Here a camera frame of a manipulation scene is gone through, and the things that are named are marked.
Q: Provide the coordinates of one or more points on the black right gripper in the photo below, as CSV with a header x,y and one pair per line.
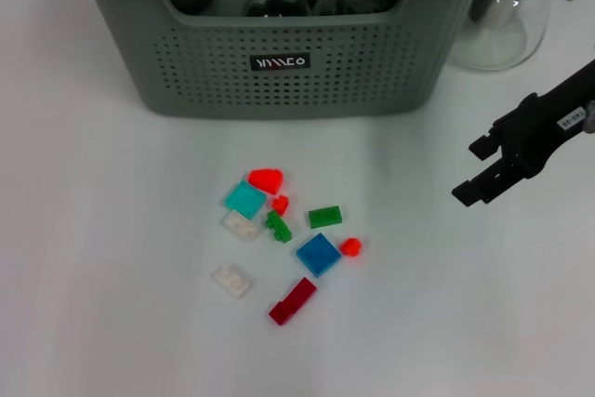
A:
x,y
544,123

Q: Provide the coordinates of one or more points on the grey perforated storage bin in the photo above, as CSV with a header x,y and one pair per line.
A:
x,y
325,90

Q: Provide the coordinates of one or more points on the glass carafe black lid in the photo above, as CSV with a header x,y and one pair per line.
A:
x,y
502,39

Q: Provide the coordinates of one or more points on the small red hollow brick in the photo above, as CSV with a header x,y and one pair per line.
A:
x,y
351,247

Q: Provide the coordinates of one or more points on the green two-stud plate brick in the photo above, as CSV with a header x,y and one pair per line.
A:
x,y
325,216

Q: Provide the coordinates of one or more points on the blue square brick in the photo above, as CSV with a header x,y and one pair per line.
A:
x,y
318,255

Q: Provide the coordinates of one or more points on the small red studded brick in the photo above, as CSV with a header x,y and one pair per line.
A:
x,y
280,205

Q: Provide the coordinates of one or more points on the red-orange sloped brick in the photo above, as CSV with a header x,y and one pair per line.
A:
x,y
267,181

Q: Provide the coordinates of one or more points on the dark red long brick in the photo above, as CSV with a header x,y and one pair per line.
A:
x,y
293,301

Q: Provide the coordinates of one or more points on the teal square brick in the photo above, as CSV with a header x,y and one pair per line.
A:
x,y
244,199

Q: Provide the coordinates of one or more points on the white two-stud brick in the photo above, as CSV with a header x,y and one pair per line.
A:
x,y
232,281
241,226

